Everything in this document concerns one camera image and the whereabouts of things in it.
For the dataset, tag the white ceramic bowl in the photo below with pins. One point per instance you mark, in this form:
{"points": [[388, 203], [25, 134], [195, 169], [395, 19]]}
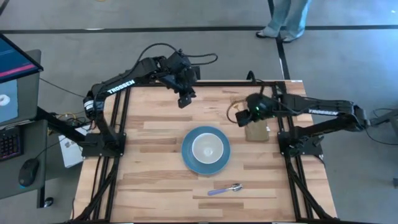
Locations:
{"points": [[207, 147]]}

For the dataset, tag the grey side desk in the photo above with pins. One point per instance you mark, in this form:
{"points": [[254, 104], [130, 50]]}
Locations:
{"points": [[34, 146]]}

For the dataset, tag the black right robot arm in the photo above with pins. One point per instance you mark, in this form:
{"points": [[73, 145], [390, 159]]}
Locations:
{"points": [[323, 110]]}

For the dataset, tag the person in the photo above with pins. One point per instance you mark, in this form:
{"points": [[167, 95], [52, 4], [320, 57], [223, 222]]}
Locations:
{"points": [[290, 18]]}

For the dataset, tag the white box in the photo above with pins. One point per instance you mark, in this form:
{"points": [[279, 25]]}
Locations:
{"points": [[70, 152]]}

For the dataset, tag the blue ceramic plate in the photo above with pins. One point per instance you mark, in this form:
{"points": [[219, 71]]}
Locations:
{"points": [[189, 161]]}

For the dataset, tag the black aluminium table frame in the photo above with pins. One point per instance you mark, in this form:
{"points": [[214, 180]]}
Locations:
{"points": [[121, 105]]}

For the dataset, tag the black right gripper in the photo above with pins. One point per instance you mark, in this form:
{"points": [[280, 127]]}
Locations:
{"points": [[261, 107]]}

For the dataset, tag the black keyboard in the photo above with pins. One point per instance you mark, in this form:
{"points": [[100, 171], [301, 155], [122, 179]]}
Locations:
{"points": [[9, 143]]}

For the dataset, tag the black computer mouse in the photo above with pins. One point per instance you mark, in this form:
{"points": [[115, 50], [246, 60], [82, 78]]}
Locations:
{"points": [[28, 172]]}

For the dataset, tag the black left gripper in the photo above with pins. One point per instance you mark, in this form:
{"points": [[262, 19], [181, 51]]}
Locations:
{"points": [[182, 73]]}

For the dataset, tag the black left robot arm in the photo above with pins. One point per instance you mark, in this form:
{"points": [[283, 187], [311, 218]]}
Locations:
{"points": [[119, 87]]}

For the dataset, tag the computer monitor with blue screen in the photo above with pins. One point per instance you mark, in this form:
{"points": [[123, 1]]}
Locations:
{"points": [[15, 62]]}

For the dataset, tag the black desk caster wheel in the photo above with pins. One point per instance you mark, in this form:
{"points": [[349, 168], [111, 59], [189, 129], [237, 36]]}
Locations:
{"points": [[48, 202]]}

